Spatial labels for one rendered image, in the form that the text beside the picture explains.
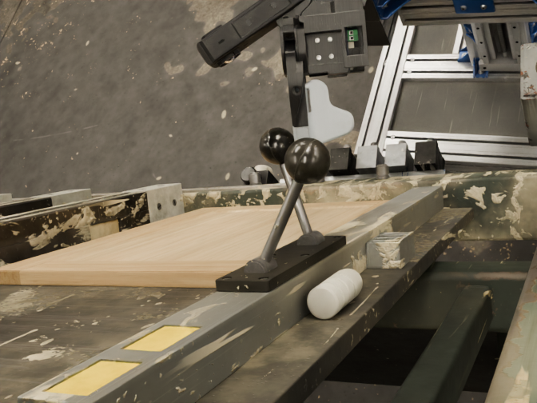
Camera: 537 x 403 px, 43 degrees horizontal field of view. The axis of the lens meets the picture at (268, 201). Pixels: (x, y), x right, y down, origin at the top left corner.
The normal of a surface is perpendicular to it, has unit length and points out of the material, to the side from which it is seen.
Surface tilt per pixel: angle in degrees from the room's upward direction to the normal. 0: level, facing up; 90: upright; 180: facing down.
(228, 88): 0
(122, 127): 0
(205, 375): 90
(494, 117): 0
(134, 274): 33
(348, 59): 38
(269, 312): 90
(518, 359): 57
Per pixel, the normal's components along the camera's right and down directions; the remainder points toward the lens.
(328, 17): -0.08, 0.11
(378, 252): -0.42, 0.11
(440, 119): -0.40, -0.43
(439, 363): -0.10, -0.99
